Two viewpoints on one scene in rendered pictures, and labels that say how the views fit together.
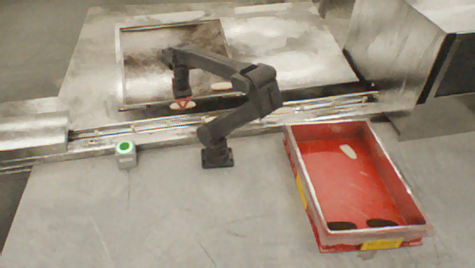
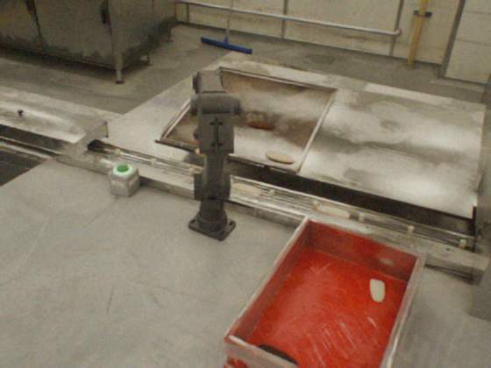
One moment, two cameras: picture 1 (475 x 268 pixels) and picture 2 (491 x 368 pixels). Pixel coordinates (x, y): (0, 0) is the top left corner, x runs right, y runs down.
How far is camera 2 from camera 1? 72 cm
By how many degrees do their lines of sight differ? 25
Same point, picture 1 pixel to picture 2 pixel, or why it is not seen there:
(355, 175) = (358, 319)
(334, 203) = (296, 331)
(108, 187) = (86, 202)
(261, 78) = (211, 102)
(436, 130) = not seen: outside the picture
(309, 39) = (439, 146)
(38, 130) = (66, 125)
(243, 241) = (155, 309)
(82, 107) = (135, 130)
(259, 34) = (374, 120)
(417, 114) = not seen: outside the picture
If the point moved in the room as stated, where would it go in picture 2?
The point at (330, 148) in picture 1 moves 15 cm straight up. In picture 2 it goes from (356, 277) to (366, 233)
